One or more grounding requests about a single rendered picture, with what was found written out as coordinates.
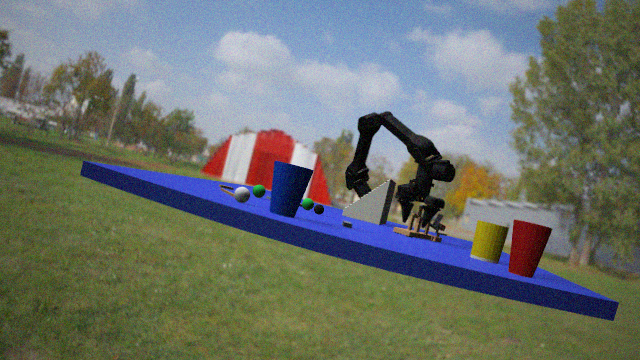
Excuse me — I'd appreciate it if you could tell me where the dark red mug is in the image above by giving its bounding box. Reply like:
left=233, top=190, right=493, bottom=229
left=508, top=220, right=552, bottom=278

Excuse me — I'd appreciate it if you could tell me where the green ball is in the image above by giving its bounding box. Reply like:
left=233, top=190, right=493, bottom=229
left=253, top=185, right=265, bottom=198
left=302, top=198, right=314, bottom=210

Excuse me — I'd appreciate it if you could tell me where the dark blue cup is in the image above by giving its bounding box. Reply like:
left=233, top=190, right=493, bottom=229
left=269, top=161, right=314, bottom=218

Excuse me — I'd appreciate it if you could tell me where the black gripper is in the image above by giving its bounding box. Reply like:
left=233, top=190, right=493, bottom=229
left=395, top=176, right=445, bottom=228

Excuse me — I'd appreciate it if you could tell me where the yellow cup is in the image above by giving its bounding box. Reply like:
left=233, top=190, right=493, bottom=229
left=470, top=220, right=509, bottom=264

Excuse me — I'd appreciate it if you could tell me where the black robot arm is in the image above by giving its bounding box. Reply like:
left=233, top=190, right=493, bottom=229
left=345, top=111, right=455, bottom=198

